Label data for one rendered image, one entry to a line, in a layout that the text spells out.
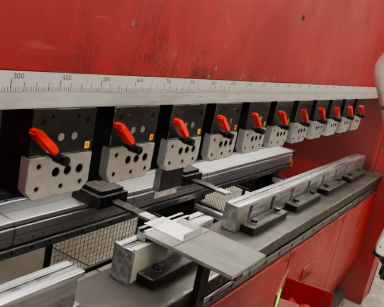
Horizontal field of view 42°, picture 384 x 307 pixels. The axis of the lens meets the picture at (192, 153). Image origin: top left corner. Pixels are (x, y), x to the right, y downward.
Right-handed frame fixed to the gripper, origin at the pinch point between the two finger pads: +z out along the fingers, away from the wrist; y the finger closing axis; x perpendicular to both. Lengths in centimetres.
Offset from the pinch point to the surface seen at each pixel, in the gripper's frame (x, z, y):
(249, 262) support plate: -35.5, -2.4, -34.0
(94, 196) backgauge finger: -31, 0, -81
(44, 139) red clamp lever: -81, -30, -67
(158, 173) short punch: -35, -15, -63
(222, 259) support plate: -39, -2, -40
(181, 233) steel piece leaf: -33, -1, -53
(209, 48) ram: -30, -48, -61
